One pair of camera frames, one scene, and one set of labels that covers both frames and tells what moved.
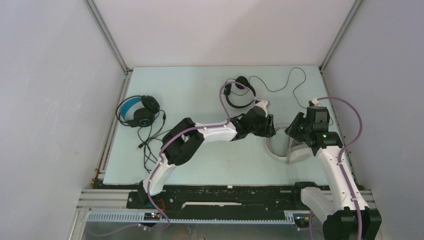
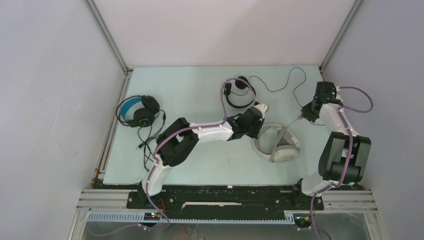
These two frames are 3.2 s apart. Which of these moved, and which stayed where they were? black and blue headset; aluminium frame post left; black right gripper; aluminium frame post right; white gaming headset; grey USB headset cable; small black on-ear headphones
Moved: white gaming headset; black right gripper; grey USB headset cable
Stayed: black and blue headset; aluminium frame post left; small black on-ear headphones; aluminium frame post right
